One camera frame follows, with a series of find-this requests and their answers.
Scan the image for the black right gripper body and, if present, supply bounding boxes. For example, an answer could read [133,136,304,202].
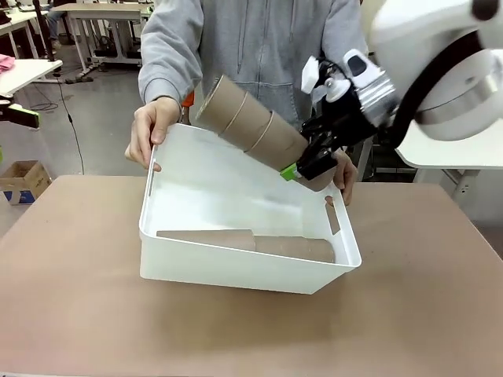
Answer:
[314,92,378,152]

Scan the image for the white plastic basket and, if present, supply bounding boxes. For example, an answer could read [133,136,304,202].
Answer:
[138,123,362,295]

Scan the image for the person's left hand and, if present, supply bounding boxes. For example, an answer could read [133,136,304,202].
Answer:
[332,151,358,206]

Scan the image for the person's right hand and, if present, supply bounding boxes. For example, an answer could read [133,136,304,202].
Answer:
[124,97,184,173]

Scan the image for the brown cardboard box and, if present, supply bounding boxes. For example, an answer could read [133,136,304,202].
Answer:
[0,159,53,207]

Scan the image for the white desk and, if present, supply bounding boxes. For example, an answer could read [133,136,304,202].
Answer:
[0,58,64,98]
[65,2,145,78]
[355,125,503,199]
[0,9,35,60]

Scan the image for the person's left arm gray sleeve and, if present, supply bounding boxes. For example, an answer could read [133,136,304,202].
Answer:
[320,0,373,66]

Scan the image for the person's arm gray sleeve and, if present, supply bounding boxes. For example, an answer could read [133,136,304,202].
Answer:
[137,11,205,109]
[320,0,373,66]

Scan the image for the black stand pole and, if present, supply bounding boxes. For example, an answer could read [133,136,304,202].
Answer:
[33,0,58,64]

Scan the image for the person body gray hoodie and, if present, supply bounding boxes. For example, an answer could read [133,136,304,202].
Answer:
[184,0,354,130]

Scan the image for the seated background person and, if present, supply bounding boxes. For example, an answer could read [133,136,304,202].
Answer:
[46,0,74,50]

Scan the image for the mannequin with orange garment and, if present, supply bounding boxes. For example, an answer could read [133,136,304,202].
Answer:
[181,90,196,126]

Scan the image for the person's right arm gray sleeve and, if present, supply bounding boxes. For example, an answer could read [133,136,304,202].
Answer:
[137,11,205,109]

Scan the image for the thin black floor cable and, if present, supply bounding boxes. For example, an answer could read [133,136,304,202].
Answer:
[57,72,86,174]

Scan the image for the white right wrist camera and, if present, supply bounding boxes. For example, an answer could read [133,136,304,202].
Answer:
[301,56,351,104]

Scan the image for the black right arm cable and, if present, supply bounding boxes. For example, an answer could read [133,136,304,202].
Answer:
[375,37,488,148]

